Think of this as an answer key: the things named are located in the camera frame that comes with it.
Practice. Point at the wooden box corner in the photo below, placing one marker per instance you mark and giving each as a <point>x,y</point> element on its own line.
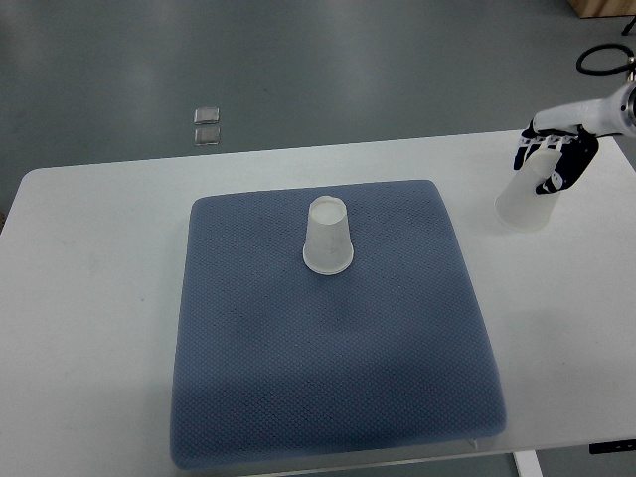
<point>586,9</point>

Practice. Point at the white paper cup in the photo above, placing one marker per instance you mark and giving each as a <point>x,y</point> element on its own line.
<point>328,249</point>
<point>519,207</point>

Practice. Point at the blue mesh cushion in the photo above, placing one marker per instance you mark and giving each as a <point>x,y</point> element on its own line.
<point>275,361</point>

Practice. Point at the black tripod foot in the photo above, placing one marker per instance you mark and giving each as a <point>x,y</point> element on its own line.
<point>629,27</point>

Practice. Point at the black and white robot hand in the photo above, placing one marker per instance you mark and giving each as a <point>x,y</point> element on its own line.
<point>574,131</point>

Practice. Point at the black table control panel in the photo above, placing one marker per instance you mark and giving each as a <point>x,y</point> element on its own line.
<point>612,447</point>

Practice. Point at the upper metal floor plate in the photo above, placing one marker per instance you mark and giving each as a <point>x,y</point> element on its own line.
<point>207,115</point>

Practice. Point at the white table leg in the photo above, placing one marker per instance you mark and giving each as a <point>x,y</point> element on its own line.
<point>527,464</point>

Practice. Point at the white paper cup on cushion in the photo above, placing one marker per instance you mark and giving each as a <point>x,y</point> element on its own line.
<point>328,249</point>

